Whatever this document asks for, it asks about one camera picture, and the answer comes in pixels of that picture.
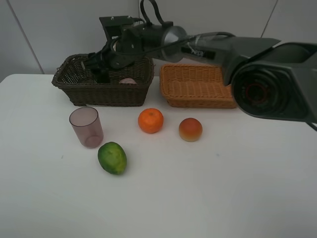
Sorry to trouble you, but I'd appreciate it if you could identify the translucent pink plastic cup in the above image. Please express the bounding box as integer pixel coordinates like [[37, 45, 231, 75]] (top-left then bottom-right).
[[69, 107, 104, 148]]

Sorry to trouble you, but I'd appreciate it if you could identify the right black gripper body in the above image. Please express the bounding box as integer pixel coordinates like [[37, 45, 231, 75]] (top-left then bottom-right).
[[100, 40, 144, 69]]

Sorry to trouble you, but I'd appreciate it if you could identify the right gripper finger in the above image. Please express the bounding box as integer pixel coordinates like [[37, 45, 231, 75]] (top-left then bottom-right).
[[81, 61, 104, 70], [85, 52, 101, 62]]

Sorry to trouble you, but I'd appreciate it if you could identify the black pump bottle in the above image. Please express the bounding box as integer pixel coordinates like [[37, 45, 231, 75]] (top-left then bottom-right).
[[91, 69, 110, 83]]

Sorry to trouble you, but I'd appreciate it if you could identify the pink spray bottle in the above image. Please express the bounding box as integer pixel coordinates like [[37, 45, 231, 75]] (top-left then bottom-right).
[[119, 78, 137, 84]]

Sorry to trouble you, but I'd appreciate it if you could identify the dark brown wicker basket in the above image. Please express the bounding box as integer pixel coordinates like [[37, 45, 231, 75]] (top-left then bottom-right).
[[52, 54, 154, 107]]

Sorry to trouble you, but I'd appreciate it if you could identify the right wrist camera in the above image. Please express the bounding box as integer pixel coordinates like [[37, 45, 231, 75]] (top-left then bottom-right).
[[99, 15, 144, 40]]

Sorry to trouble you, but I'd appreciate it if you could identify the orange mandarin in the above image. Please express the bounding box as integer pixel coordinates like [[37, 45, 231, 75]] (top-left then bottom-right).
[[138, 108, 164, 134]]

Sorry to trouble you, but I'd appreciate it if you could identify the green mango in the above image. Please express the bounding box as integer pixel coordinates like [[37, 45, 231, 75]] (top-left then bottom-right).
[[98, 142, 127, 175]]

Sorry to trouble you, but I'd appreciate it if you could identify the orange wicker basket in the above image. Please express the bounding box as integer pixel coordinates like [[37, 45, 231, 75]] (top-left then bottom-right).
[[159, 64, 237, 109]]

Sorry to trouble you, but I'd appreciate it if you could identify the red yellow apple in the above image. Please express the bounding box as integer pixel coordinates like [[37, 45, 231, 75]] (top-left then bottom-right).
[[179, 118, 203, 142]]

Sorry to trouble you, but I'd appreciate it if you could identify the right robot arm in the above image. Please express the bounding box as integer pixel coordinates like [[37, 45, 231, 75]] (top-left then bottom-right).
[[82, 1, 317, 129]]

